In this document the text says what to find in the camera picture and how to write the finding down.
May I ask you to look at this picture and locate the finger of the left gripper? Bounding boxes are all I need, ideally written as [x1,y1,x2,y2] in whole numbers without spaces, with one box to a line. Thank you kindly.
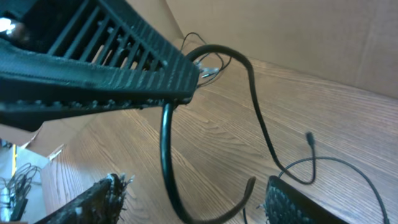
[0,98,178,132]
[1,0,199,103]

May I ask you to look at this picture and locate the black cable silver plugs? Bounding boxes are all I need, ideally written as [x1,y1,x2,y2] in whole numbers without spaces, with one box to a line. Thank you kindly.
[180,32,232,88]

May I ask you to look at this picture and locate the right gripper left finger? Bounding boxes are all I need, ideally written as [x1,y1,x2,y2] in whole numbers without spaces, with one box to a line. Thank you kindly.
[36,174,134,224]

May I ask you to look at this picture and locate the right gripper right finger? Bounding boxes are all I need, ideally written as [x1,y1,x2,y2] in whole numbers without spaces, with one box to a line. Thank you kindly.
[264,175,345,224]

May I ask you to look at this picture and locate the cable pile beside table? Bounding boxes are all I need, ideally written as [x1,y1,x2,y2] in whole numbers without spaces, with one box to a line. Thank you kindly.
[0,138,43,222]

